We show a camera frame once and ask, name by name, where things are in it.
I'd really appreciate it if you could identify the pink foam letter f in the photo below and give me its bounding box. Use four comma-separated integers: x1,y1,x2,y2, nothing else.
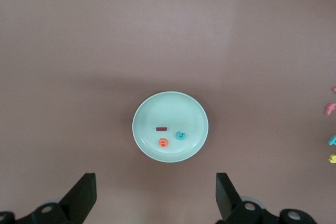
324,102,336,116

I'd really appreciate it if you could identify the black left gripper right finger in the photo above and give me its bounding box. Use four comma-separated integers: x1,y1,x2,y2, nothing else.
215,173,320,224

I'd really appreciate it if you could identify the brown paper table cover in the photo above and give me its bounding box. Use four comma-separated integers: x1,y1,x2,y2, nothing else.
0,0,336,224

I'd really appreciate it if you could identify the green plate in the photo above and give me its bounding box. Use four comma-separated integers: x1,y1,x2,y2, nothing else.
132,91,209,163

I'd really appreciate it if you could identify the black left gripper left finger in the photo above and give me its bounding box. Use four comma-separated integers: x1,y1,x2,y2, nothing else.
0,173,97,224

